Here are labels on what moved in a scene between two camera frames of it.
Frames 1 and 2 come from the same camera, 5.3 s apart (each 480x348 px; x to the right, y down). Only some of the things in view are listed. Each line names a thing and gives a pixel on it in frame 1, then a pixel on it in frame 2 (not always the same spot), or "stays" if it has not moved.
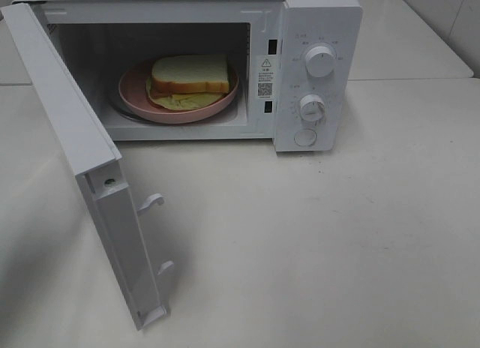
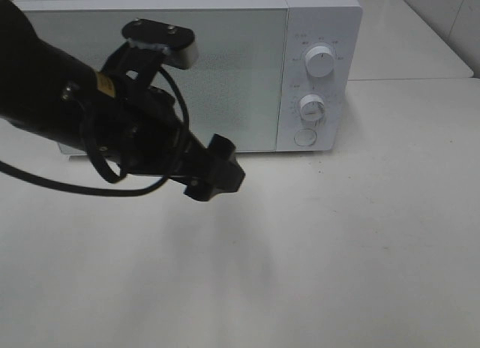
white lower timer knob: [312, 107] stays
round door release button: [305, 137] stays
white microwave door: [97, 166] to [233, 92]
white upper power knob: [320, 61] stays
